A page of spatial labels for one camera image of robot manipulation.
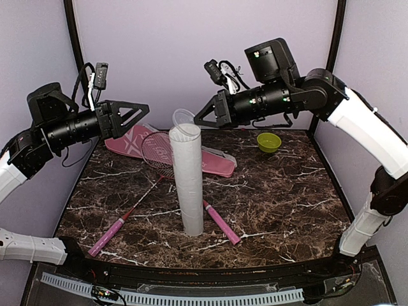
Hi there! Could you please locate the white shuttlecock tube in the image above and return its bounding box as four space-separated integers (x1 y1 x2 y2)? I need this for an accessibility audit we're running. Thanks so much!
169 123 203 237

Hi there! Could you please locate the pink racket bag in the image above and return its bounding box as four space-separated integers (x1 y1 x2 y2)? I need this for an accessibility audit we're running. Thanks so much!
105 124 237 178

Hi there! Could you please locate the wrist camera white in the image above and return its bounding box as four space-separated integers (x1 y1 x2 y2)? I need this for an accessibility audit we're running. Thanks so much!
204 59 250 95
71 62 108 111

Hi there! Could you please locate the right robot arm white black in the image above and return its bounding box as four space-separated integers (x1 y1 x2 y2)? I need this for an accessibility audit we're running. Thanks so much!
194 38 407 277

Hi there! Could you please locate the clear tube lid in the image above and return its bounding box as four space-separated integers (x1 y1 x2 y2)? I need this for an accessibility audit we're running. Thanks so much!
172 108 194 136

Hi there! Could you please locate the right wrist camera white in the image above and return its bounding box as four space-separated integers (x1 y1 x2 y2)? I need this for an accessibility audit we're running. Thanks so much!
204 59 250 95

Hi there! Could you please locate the pink racket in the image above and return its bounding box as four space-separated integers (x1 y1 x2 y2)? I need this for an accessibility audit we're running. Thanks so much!
88 174 174 258
142 132 240 245

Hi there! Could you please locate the black frame post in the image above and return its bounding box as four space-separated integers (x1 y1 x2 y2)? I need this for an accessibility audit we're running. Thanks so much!
308 0 347 140
63 0 85 71

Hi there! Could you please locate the black frame post left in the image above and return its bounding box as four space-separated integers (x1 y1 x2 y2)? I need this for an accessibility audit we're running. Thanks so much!
63 0 85 71

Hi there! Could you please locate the pink racket top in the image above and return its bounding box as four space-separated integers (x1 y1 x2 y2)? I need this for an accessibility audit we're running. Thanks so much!
142 132 240 245

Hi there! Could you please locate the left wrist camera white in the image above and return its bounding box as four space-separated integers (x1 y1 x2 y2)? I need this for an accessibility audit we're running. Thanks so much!
71 62 108 111

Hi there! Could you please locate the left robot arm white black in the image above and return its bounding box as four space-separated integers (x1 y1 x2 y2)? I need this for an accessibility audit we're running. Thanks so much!
1 82 150 278

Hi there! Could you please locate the black frame post right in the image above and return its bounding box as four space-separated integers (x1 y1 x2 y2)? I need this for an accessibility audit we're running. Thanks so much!
308 0 347 140

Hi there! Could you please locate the grey cable duct front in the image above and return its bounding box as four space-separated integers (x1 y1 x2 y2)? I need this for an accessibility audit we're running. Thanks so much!
40 272 304 305

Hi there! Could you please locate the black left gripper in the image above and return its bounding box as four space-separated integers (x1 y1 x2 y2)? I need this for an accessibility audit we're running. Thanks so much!
45 98 150 150

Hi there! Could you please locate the green plastic bowl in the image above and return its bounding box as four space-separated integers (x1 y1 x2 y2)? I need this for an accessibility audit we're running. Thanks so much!
257 133 282 153

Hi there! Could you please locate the pink racket bottom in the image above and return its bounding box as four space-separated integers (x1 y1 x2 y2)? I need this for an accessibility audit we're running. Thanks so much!
88 174 174 258

